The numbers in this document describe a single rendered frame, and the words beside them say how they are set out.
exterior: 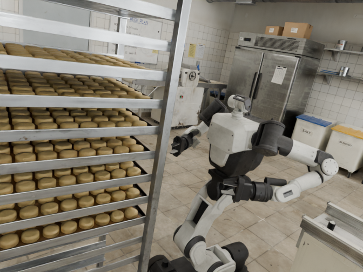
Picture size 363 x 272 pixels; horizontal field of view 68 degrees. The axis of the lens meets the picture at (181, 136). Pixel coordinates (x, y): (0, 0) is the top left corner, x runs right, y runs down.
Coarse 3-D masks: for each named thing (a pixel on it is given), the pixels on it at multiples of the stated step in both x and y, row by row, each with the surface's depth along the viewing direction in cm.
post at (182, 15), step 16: (176, 16) 80; (176, 32) 80; (176, 48) 81; (176, 64) 83; (176, 80) 85; (160, 128) 90; (160, 144) 90; (160, 160) 93; (160, 176) 95; (144, 224) 103; (144, 240) 104; (144, 256) 105
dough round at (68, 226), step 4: (68, 220) 94; (64, 224) 91; (68, 224) 92; (72, 224) 92; (76, 224) 93; (64, 228) 90; (68, 228) 90; (72, 228) 90; (76, 228) 92; (64, 232) 90; (68, 232) 90; (72, 232) 91
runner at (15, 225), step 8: (128, 200) 95; (136, 200) 97; (144, 200) 99; (80, 208) 86; (88, 208) 87; (96, 208) 89; (104, 208) 91; (112, 208) 92; (40, 216) 79; (48, 216) 80; (56, 216) 82; (64, 216) 83; (72, 216) 85; (80, 216) 87; (0, 224) 74; (8, 224) 75; (16, 224) 76; (24, 224) 77; (32, 224) 79; (40, 224) 80; (0, 232) 74
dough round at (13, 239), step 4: (4, 236) 82; (8, 236) 82; (12, 236) 83; (16, 236) 83; (0, 240) 80; (4, 240) 81; (8, 240) 81; (12, 240) 81; (16, 240) 82; (0, 244) 80; (4, 244) 79; (8, 244) 80; (12, 244) 81; (16, 244) 82; (4, 248) 80; (8, 248) 80
